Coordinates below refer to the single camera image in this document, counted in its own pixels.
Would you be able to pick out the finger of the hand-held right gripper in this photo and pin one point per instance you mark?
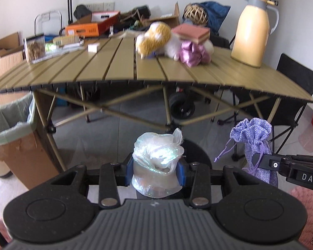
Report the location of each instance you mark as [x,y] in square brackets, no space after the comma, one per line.
[268,163]

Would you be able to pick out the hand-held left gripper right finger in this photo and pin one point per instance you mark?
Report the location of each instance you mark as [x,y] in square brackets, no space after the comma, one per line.
[182,173]

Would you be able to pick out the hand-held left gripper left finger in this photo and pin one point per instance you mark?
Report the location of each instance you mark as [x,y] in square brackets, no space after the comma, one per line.
[129,173]

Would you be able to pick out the dark grey waste bin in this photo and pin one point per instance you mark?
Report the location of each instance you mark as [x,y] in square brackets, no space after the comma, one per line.
[198,153]

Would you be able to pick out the iridescent clear plastic bag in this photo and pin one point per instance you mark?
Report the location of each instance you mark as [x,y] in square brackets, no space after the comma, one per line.
[156,156]

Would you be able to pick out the yellow and white plush toy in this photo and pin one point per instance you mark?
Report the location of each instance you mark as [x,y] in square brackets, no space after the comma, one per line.
[152,40]

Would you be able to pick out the pink sponge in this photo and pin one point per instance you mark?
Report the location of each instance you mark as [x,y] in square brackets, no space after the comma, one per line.
[190,32]

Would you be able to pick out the pink fluffy rug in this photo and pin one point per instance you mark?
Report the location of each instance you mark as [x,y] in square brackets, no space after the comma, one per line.
[302,195]

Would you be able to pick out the black wagon wheel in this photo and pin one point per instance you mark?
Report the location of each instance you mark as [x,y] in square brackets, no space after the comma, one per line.
[182,106]

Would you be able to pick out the black folding chair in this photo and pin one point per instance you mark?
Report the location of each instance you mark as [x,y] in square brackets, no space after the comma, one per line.
[297,83]

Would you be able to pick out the tall brown cardboard box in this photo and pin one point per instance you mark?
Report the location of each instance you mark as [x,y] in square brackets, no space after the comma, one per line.
[28,156]

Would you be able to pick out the khaki slatted folding table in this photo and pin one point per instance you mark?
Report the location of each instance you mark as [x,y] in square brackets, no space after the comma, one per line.
[114,65]

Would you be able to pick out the green plastic bag liner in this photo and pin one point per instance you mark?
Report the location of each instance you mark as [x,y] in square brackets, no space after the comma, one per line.
[10,119]

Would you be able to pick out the small white box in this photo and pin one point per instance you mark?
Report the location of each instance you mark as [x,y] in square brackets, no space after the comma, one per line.
[93,48]

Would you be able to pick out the black luggage bag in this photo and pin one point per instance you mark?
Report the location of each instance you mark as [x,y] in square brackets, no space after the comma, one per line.
[219,41]

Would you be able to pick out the cream thermos jug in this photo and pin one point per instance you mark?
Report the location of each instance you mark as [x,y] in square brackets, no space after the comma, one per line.
[253,31]

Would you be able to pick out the beige small carton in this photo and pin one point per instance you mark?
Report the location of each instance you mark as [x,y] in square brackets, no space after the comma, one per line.
[66,40]

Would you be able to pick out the green and white small bottle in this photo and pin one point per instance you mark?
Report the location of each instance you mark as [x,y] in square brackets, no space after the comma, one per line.
[51,48]

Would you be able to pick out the green packet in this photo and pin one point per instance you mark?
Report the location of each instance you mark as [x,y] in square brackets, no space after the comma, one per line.
[135,24]

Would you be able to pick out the orange cardboard box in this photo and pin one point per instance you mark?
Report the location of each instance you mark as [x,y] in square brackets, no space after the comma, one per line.
[86,28]

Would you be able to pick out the open brown cardboard box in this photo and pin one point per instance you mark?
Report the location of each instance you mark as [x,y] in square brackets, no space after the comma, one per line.
[164,19]

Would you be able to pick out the blue bag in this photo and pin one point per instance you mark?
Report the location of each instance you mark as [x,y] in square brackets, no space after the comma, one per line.
[217,15]

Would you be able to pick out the clear snack container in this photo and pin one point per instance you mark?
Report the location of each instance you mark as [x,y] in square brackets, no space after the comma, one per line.
[34,48]

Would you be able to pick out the blue box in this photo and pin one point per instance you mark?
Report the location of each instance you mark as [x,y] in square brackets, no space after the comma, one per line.
[49,37]

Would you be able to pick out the white and pink box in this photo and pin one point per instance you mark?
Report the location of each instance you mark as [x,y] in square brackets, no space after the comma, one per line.
[105,15]

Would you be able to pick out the wicker ball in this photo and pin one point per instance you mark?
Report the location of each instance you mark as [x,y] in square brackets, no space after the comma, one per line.
[195,14]

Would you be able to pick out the black pouch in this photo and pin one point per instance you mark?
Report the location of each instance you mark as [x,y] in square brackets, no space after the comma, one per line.
[143,11]

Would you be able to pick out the large brown cardboard box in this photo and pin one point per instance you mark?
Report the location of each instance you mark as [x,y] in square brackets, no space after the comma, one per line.
[5,60]

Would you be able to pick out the black cloth bag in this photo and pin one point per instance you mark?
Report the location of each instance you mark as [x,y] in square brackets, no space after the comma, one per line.
[81,11]

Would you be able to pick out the white wall socket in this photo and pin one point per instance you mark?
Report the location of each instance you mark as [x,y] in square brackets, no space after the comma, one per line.
[89,6]
[98,6]
[109,5]

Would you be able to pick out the white metal chair frame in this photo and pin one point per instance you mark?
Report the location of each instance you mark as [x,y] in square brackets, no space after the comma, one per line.
[47,13]

